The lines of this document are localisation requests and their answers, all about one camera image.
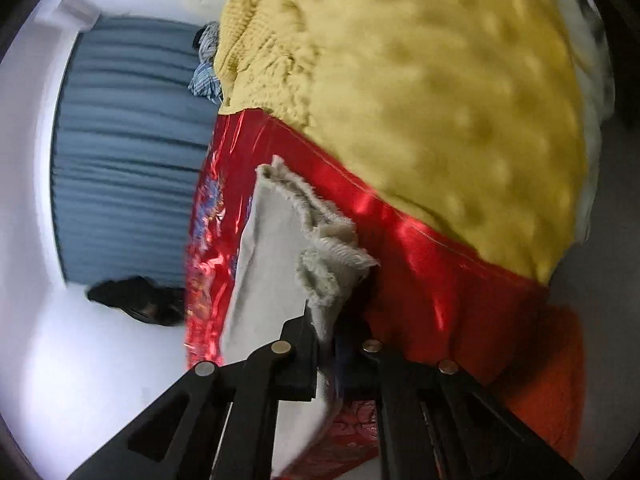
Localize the beige pants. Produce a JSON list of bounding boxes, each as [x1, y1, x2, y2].
[[220, 156, 381, 473]]

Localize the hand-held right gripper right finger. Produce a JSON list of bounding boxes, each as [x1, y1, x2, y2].
[[334, 320, 586, 480]]

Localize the orange fleece clothing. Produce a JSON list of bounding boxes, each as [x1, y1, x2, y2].
[[490, 305, 586, 471]]

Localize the pile of plaid clothes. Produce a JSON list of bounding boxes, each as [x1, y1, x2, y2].
[[188, 21, 224, 107]]

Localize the dark hanging clothes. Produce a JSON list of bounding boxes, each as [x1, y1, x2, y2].
[[86, 275, 187, 328]]

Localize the yellow dotted blanket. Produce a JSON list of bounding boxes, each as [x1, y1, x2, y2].
[[213, 0, 601, 287]]

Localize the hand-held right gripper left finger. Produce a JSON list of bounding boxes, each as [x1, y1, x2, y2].
[[65, 302, 321, 480]]

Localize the red floral satin bedspread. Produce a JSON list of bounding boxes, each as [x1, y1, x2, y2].
[[184, 108, 551, 480]]

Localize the blue-grey curtain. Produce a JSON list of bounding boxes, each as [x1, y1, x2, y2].
[[50, 15, 221, 291]]

